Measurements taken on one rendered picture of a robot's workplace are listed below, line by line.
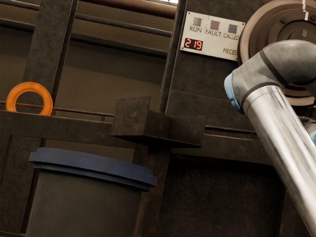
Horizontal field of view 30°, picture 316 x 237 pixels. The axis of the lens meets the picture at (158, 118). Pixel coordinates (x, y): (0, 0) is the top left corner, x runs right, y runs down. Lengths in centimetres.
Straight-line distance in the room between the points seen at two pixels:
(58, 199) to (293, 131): 58
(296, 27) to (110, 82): 636
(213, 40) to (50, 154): 140
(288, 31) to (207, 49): 37
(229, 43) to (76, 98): 615
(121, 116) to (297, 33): 82
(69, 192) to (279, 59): 64
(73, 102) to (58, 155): 728
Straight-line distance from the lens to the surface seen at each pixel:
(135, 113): 203
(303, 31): 246
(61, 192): 137
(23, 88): 245
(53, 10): 522
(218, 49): 260
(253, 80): 156
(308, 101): 250
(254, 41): 248
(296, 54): 158
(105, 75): 869
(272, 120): 147
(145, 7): 822
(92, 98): 862
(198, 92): 256
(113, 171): 133
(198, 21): 262
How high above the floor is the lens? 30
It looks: 10 degrees up
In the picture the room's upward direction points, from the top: 11 degrees clockwise
